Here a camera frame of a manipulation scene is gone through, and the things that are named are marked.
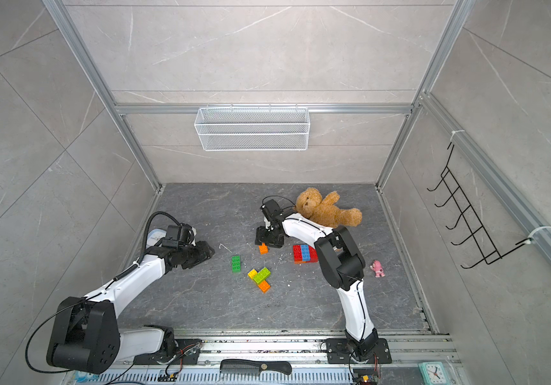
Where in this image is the blue lego brick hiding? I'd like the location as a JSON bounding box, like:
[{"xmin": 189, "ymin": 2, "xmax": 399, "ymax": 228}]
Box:
[{"xmin": 300, "ymin": 245, "xmax": 312, "ymax": 262}]

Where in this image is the lime green lego brick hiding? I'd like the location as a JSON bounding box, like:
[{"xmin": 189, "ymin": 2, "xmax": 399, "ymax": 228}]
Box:
[{"xmin": 252, "ymin": 267, "xmax": 271, "ymax": 285}]

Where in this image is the red small lego brick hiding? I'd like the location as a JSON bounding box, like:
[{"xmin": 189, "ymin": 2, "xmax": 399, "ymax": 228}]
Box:
[{"xmin": 309, "ymin": 246, "xmax": 319, "ymax": 263}]

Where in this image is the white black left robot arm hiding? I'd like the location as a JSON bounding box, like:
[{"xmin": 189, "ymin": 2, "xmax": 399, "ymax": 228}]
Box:
[{"xmin": 46, "ymin": 224, "xmax": 214, "ymax": 374}]

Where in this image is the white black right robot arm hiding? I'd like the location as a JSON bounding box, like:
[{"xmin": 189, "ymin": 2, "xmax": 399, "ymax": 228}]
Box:
[{"xmin": 255, "ymin": 199, "xmax": 379, "ymax": 356}]

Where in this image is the yellow small lego brick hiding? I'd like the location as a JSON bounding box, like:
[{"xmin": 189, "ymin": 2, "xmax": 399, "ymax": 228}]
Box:
[{"xmin": 248, "ymin": 269, "xmax": 258, "ymax": 280}]

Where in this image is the green long lego brick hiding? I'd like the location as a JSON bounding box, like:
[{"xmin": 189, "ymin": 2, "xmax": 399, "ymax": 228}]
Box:
[{"xmin": 231, "ymin": 255, "xmax": 242, "ymax": 273}]

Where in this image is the light blue alarm clock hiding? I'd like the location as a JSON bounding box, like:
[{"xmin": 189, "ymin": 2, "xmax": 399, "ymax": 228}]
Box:
[{"xmin": 145, "ymin": 229, "xmax": 166, "ymax": 248}]

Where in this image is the brown teddy bear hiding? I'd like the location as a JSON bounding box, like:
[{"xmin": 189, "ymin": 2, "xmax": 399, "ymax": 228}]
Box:
[{"xmin": 296, "ymin": 188, "xmax": 363, "ymax": 228}]

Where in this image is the pink small toy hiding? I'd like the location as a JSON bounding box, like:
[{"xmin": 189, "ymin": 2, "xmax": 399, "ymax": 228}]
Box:
[{"xmin": 371, "ymin": 260, "xmax": 385, "ymax": 278}]

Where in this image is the teal square clock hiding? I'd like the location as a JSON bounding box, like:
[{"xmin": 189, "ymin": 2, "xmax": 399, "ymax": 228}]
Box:
[{"xmin": 418, "ymin": 362, "xmax": 451, "ymax": 385}]

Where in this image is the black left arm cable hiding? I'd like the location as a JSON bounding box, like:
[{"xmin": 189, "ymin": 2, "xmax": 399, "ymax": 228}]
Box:
[{"xmin": 137, "ymin": 211, "xmax": 182, "ymax": 266}]

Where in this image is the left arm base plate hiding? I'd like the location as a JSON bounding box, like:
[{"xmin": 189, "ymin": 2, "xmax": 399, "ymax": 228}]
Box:
[{"xmin": 133, "ymin": 338, "xmax": 202, "ymax": 365}]

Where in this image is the white wire mesh basket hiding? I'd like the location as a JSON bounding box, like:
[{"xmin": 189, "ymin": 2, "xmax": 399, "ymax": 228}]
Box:
[{"xmin": 194, "ymin": 107, "xmax": 311, "ymax": 152}]

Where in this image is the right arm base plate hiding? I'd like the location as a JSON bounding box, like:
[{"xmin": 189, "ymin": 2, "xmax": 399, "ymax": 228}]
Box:
[{"xmin": 323, "ymin": 338, "xmax": 392, "ymax": 365}]

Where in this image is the black wall hook rack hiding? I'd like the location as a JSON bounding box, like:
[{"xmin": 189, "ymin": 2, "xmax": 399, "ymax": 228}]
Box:
[{"xmin": 426, "ymin": 143, "xmax": 534, "ymax": 270}]

